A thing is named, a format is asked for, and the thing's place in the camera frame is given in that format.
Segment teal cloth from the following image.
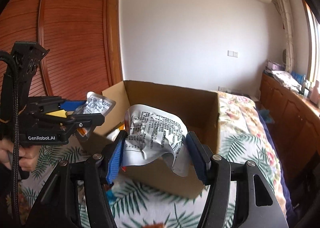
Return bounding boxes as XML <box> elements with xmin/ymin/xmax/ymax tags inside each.
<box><xmin>260</xmin><ymin>109</ymin><xmax>272</xmax><ymax>124</ymax></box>

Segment wooden framed window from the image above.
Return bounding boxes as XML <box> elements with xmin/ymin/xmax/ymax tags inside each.
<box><xmin>300</xmin><ymin>0</ymin><xmax>320</xmax><ymax>94</ymax></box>

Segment leaf printed bedsheet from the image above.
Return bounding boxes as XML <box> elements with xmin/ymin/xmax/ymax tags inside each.
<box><xmin>22</xmin><ymin>138</ymin><xmax>283</xmax><ymax>228</ymax></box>

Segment orange snack packet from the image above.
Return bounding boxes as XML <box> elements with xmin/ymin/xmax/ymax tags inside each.
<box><xmin>74</xmin><ymin>91</ymin><xmax>117</xmax><ymax>144</ymax></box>

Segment dark blue blanket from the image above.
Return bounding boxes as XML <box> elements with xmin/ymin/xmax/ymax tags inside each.
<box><xmin>255</xmin><ymin>108</ymin><xmax>293</xmax><ymax>218</ymax></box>

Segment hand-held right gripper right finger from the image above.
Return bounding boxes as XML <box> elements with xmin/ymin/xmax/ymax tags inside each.
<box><xmin>185</xmin><ymin>131</ymin><xmax>290</xmax><ymax>228</ymax></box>

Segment wooden slatted wardrobe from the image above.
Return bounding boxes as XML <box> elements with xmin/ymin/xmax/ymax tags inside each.
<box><xmin>0</xmin><ymin>0</ymin><xmax>124</xmax><ymax>129</ymax></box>

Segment blue box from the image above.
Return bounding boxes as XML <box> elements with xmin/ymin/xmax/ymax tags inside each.
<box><xmin>291</xmin><ymin>72</ymin><xmax>307</xmax><ymax>84</ymax></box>

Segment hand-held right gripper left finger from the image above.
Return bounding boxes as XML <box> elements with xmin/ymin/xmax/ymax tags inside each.
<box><xmin>24</xmin><ymin>130</ymin><xmax>128</xmax><ymax>228</ymax></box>

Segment patterned curtain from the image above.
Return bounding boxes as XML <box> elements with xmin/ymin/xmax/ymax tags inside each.
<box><xmin>271</xmin><ymin>0</ymin><xmax>302</xmax><ymax>74</ymax></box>

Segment dark round fan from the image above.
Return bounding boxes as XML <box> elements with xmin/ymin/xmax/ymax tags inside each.
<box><xmin>282</xmin><ymin>48</ymin><xmax>292</xmax><ymax>65</ymax></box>

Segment pink bottle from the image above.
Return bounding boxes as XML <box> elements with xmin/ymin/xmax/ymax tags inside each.
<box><xmin>310</xmin><ymin>86</ymin><xmax>320</xmax><ymax>105</ymax></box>

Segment purple printed box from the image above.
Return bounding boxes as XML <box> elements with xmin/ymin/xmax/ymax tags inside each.
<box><xmin>265</xmin><ymin>59</ymin><xmax>284</xmax><ymax>71</ymax></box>

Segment brown cardboard box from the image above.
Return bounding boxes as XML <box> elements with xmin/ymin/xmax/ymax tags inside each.
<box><xmin>80</xmin><ymin>80</ymin><xmax>220</xmax><ymax>200</ymax></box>

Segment white grey printed snack packet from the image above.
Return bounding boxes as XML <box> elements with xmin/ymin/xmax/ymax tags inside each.
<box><xmin>122</xmin><ymin>104</ymin><xmax>190</xmax><ymax>177</ymax></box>

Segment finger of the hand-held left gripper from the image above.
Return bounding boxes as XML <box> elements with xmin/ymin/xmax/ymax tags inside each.
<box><xmin>59</xmin><ymin>99</ymin><xmax>87</xmax><ymax>113</ymax></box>
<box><xmin>64</xmin><ymin>113</ymin><xmax>105</xmax><ymax>134</ymax></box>

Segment black braided cable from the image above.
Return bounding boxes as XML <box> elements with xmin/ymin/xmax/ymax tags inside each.
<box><xmin>0</xmin><ymin>50</ymin><xmax>23</xmax><ymax>221</ymax></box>

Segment person's left hand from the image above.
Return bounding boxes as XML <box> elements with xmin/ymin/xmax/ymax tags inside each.
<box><xmin>0</xmin><ymin>141</ymin><xmax>35</xmax><ymax>172</ymax></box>

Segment folded patterned cloth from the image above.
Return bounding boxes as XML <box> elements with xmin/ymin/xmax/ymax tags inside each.
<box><xmin>271</xmin><ymin>69</ymin><xmax>302</xmax><ymax>86</ymax></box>

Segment wooden cabinet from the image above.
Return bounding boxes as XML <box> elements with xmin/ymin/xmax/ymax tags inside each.
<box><xmin>259</xmin><ymin>72</ymin><xmax>320</xmax><ymax>181</ymax></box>

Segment floral quilt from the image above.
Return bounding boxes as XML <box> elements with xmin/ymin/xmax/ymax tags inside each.
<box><xmin>217</xmin><ymin>91</ymin><xmax>282</xmax><ymax>193</ymax></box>

